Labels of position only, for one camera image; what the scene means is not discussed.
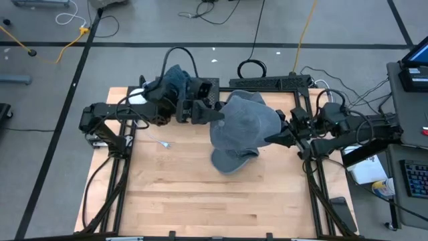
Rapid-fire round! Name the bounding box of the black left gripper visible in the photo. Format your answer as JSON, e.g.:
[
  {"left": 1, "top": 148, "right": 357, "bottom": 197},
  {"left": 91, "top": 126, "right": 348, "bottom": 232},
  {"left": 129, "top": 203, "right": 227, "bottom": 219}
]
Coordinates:
[{"left": 175, "top": 98, "right": 225, "bottom": 125}]

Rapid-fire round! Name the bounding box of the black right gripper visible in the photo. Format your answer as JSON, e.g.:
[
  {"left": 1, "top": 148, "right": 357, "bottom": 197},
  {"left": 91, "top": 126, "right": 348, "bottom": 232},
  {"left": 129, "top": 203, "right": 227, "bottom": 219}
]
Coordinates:
[{"left": 263, "top": 124, "right": 315, "bottom": 160}]

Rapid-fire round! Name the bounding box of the dark blue denim cap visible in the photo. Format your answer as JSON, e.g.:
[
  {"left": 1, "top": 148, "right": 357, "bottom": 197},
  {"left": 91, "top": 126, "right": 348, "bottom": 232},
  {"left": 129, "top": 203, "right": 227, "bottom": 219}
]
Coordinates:
[{"left": 163, "top": 64, "right": 193, "bottom": 101}]

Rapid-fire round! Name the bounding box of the black perforated metal rack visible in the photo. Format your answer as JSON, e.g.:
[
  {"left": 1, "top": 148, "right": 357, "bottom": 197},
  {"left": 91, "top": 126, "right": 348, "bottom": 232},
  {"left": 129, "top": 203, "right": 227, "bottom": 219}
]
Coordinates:
[{"left": 192, "top": 76, "right": 221, "bottom": 108}]

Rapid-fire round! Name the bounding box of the black perforated metal panel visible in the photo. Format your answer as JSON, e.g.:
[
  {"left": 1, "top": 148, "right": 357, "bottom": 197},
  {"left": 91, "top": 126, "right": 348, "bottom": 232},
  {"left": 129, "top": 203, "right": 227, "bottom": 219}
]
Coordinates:
[{"left": 229, "top": 74, "right": 312, "bottom": 98}]

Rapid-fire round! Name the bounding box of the white round device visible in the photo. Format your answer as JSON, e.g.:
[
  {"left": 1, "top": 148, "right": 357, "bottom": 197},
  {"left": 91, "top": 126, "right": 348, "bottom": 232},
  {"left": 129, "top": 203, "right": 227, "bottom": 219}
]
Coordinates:
[{"left": 128, "top": 87, "right": 148, "bottom": 105}]

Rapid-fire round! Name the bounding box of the black metal beam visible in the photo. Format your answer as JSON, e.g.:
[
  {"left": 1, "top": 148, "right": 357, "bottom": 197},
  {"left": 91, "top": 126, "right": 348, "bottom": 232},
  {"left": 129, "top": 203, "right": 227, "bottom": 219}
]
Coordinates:
[{"left": 340, "top": 127, "right": 402, "bottom": 168}]

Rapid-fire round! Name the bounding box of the white paper box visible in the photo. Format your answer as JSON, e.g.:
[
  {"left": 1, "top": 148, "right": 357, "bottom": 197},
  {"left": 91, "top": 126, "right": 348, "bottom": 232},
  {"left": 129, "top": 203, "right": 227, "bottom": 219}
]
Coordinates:
[{"left": 341, "top": 144, "right": 389, "bottom": 186}]

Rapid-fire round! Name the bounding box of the black flat phone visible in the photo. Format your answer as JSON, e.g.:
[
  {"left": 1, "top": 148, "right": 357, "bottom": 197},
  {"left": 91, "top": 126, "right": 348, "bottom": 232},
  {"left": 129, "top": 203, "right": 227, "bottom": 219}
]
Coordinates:
[{"left": 328, "top": 196, "right": 358, "bottom": 234}]

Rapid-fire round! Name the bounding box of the can with yellow label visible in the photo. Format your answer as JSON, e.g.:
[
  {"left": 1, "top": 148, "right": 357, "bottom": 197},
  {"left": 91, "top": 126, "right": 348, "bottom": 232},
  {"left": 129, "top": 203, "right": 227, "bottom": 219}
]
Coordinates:
[{"left": 370, "top": 177, "right": 397, "bottom": 199}]

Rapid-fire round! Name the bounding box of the grey desk top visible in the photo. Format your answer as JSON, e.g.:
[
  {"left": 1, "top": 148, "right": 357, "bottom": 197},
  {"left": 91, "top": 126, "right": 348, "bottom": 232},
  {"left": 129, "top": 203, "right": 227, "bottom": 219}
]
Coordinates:
[
  {"left": 386, "top": 61, "right": 428, "bottom": 149},
  {"left": 384, "top": 143, "right": 428, "bottom": 232}
]

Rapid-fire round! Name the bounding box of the black keyboard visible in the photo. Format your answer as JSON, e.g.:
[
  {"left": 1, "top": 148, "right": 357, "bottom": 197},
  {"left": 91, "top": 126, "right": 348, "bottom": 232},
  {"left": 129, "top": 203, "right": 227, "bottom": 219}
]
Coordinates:
[{"left": 399, "top": 159, "right": 428, "bottom": 199}]

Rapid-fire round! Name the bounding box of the black device box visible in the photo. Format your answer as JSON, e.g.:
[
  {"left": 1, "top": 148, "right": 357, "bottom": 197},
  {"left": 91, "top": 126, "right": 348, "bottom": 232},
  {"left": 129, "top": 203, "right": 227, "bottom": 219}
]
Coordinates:
[{"left": 397, "top": 65, "right": 428, "bottom": 94}]

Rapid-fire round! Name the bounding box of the grey floor object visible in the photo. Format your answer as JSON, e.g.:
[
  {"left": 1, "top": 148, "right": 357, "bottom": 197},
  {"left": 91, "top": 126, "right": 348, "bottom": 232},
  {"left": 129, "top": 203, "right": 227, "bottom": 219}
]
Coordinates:
[{"left": 88, "top": 0, "right": 130, "bottom": 9}]

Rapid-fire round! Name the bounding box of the laptop with blue screen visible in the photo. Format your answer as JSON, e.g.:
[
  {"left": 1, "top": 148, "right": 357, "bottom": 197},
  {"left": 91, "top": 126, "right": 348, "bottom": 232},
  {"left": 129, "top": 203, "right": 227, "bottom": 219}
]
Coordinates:
[{"left": 400, "top": 35, "right": 428, "bottom": 68}]

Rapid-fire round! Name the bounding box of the grey floor bar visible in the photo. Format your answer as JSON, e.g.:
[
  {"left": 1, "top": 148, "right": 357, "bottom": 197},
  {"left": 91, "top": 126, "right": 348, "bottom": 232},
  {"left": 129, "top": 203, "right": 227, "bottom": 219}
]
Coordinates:
[{"left": 0, "top": 74, "right": 33, "bottom": 86}]

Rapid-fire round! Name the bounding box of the grey floor base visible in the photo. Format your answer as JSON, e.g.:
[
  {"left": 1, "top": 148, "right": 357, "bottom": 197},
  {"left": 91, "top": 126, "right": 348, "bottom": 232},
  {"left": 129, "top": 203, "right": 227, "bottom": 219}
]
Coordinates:
[{"left": 11, "top": 0, "right": 72, "bottom": 8}]

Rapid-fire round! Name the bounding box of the black floor caster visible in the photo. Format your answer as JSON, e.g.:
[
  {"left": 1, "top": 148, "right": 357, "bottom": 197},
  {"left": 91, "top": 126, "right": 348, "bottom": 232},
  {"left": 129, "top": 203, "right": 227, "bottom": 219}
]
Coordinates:
[{"left": 0, "top": 102, "right": 14, "bottom": 122}]

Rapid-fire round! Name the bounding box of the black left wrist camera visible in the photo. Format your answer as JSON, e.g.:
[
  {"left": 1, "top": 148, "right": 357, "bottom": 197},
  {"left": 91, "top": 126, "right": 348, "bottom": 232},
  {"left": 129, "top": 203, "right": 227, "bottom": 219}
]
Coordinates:
[{"left": 189, "top": 77, "right": 214, "bottom": 101}]

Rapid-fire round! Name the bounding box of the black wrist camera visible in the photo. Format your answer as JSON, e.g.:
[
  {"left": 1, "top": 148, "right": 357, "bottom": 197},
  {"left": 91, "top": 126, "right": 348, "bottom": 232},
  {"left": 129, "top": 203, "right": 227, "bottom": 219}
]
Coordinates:
[
  {"left": 290, "top": 106, "right": 312, "bottom": 125},
  {"left": 189, "top": 77, "right": 214, "bottom": 101}
]

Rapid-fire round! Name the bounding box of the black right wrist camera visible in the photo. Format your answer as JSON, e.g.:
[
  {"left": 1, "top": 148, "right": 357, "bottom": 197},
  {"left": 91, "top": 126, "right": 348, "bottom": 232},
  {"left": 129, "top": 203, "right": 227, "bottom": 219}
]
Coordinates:
[{"left": 290, "top": 106, "right": 312, "bottom": 125}]

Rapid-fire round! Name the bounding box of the black aluminium table frame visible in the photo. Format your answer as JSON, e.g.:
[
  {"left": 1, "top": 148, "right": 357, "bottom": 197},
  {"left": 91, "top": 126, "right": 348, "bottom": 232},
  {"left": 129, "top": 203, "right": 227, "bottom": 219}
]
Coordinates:
[{"left": 74, "top": 85, "right": 360, "bottom": 241}]

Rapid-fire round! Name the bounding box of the white cable with plug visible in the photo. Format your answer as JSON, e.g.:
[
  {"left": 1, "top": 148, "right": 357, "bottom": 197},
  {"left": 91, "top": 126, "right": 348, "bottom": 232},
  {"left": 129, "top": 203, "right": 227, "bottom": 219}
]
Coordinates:
[{"left": 146, "top": 133, "right": 172, "bottom": 150}]

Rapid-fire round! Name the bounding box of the black hanging cable with coil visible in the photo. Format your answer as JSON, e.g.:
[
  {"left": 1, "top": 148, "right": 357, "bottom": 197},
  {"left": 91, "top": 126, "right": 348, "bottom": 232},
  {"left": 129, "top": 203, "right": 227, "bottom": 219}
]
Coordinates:
[{"left": 236, "top": 0, "right": 268, "bottom": 80}]

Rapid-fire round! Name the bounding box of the yellow hanging cable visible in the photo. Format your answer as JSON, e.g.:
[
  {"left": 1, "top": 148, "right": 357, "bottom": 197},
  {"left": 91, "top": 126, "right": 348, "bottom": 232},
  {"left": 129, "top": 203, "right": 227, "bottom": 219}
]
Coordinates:
[{"left": 292, "top": 0, "right": 318, "bottom": 76}]

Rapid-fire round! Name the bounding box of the black floor cable loop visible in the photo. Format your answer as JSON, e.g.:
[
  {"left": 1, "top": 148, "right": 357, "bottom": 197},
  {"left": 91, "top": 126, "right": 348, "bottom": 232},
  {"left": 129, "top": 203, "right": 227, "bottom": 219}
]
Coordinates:
[{"left": 92, "top": 8, "right": 120, "bottom": 39}]

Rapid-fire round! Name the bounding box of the yellow floor cable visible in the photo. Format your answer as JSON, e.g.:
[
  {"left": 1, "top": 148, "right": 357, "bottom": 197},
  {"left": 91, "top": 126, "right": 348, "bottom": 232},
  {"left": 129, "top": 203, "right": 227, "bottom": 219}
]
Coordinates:
[{"left": 0, "top": 25, "right": 91, "bottom": 65}]

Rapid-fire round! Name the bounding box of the white floor cable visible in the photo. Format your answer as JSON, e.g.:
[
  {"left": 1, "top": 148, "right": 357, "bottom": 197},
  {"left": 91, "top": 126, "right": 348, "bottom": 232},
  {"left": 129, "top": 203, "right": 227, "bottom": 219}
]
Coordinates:
[{"left": 55, "top": 0, "right": 88, "bottom": 28}]

